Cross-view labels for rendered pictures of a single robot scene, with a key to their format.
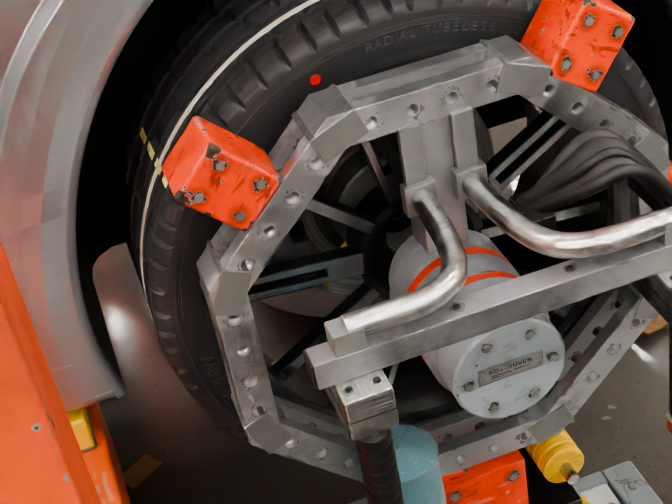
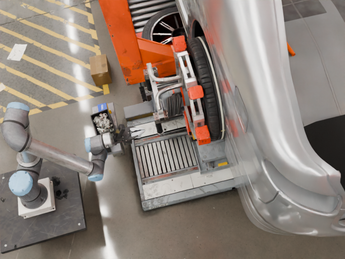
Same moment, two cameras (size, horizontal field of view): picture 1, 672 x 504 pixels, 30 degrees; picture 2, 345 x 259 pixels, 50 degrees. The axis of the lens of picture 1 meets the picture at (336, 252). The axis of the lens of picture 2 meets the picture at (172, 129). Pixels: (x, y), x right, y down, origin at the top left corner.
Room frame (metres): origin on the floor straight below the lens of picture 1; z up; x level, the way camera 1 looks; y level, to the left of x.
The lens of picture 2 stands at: (1.21, -1.47, 2.78)
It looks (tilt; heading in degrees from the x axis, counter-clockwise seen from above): 60 degrees down; 99
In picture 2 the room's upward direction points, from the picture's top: 11 degrees counter-clockwise
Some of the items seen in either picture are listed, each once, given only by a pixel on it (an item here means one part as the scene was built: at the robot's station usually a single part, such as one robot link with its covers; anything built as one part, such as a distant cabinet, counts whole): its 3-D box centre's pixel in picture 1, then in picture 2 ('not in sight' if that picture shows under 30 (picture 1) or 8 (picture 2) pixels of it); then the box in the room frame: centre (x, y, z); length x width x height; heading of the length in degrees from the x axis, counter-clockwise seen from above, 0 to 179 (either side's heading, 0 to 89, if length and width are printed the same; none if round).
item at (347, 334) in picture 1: (381, 233); (164, 68); (1.01, -0.05, 1.03); 0.19 x 0.18 x 0.11; 12
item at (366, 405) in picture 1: (357, 386); (150, 73); (0.91, 0.00, 0.93); 0.09 x 0.05 x 0.05; 12
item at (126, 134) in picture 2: not in sight; (121, 137); (0.72, -0.38, 0.80); 0.12 x 0.08 x 0.09; 12
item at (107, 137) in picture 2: not in sight; (108, 140); (0.64, -0.40, 0.81); 0.10 x 0.05 x 0.09; 102
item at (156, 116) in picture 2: (671, 277); (161, 116); (0.99, -0.33, 0.93); 0.09 x 0.05 x 0.05; 12
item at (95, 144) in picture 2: not in sight; (95, 143); (0.56, -0.42, 0.81); 0.12 x 0.09 x 0.10; 12
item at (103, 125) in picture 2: not in sight; (103, 126); (0.51, -0.12, 0.51); 0.20 x 0.14 x 0.13; 111
